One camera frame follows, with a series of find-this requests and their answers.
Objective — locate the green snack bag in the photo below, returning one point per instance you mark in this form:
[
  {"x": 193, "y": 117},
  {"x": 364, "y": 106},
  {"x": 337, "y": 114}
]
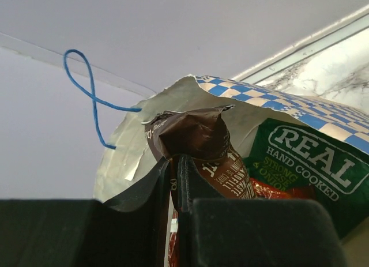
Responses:
[{"x": 305, "y": 163}]

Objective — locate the checkered paper bag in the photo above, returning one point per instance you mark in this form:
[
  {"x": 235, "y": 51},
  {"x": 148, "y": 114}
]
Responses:
[{"x": 127, "y": 157}]

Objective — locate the brown sea salt snack bag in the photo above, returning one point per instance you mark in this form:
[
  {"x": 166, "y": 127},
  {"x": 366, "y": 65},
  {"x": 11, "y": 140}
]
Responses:
[{"x": 203, "y": 135}]

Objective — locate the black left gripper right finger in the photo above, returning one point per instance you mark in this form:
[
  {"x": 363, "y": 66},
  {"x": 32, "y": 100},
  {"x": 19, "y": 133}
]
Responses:
[{"x": 253, "y": 229}]

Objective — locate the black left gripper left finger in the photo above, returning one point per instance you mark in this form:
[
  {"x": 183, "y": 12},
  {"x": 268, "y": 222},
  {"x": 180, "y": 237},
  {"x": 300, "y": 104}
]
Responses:
[{"x": 127, "y": 230}]

